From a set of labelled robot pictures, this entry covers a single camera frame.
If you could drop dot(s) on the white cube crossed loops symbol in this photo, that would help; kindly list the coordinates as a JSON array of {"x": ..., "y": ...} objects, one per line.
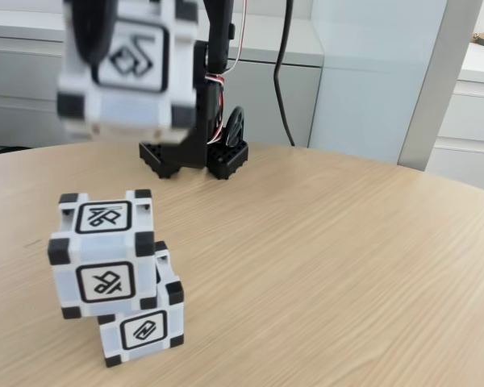
[{"x": 105, "y": 282}]

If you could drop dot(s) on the white low cabinet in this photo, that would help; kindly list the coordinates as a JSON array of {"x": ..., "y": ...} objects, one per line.
[{"x": 20, "y": 88}]

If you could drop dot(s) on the frosted glass partition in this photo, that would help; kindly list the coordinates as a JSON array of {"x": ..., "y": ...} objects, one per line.
[{"x": 367, "y": 80}]

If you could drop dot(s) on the white cube nested squares symbol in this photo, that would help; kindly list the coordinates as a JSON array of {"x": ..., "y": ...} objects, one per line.
[{"x": 145, "y": 56}]

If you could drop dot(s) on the white drawer cabinet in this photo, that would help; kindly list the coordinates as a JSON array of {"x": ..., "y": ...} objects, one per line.
[{"x": 476, "y": 121}]

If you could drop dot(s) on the white cube zigzag symbol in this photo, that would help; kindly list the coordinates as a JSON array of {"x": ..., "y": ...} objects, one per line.
[{"x": 143, "y": 326}]

